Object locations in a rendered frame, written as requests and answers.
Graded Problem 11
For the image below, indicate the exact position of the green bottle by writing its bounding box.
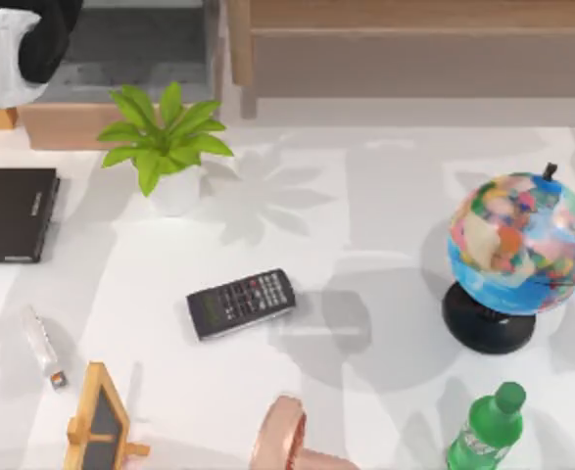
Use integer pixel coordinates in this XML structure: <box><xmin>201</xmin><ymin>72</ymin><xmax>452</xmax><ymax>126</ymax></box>
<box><xmin>445</xmin><ymin>381</ymin><xmax>528</xmax><ymax>470</ymax></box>

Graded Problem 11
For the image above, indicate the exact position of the dark brown book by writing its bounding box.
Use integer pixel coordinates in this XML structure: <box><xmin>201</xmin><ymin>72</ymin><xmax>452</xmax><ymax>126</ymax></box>
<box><xmin>0</xmin><ymin>167</ymin><xmax>62</xmax><ymax>264</ymax></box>

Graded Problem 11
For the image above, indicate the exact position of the pulled-out drawer with pale front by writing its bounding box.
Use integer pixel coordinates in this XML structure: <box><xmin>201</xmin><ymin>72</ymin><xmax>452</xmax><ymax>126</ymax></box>
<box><xmin>0</xmin><ymin>0</ymin><xmax>222</xmax><ymax>151</ymax></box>

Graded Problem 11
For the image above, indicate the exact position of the black calculator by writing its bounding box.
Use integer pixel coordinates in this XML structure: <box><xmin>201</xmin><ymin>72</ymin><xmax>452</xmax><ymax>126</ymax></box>
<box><xmin>185</xmin><ymin>267</ymin><xmax>298</xmax><ymax>343</ymax></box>

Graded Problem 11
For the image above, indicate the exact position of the green plant in white pot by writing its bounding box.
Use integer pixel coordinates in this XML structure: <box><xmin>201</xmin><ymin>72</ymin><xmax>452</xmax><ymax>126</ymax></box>
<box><xmin>96</xmin><ymin>80</ymin><xmax>235</xmax><ymax>217</ymax></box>

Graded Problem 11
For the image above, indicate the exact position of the colourful globe on black stand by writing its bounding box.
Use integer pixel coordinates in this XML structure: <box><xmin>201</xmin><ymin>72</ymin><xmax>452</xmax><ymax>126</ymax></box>
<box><xmin>441</xmin><ymin>162</ymin><xmax>575</xmax><ymax>355</ymax></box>

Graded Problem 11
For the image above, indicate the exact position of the pink tape dispenser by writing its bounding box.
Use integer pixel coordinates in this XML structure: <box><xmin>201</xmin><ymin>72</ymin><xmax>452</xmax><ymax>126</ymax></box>
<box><xmin>248</xmin><ymin>395</ymin><xmax>366</xmax><ymax>470</ymax></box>

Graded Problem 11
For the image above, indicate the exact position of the wooden open shelf unit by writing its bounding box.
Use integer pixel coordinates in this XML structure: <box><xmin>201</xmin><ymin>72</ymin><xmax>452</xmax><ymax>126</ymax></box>
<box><xmin>231</xmin><ymin>0</ymin><xmax>575</xmax><ymax>120</ymax></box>

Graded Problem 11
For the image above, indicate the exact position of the wooden framed blackboard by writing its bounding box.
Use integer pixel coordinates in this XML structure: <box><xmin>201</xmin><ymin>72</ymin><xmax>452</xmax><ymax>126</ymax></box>
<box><xmin>63</xmin><ymin>361</ymin><xmax>151</xmax><ymax>470</ymax></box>

